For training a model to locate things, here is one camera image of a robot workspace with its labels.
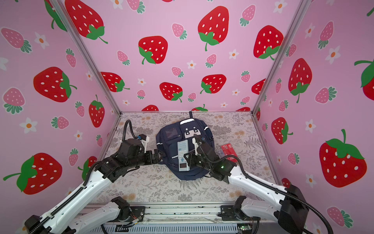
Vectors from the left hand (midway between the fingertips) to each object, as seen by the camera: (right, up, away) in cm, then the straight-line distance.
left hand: (159, 154), depth 74 cm
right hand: (+13, -1, 0) cm, 13 cm away
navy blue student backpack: (0, +4, +21) cm, 21 cm away
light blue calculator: (+12, +2, +2) cm, 13 cm away
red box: (+42, -2, +23) cm, 47 cm away
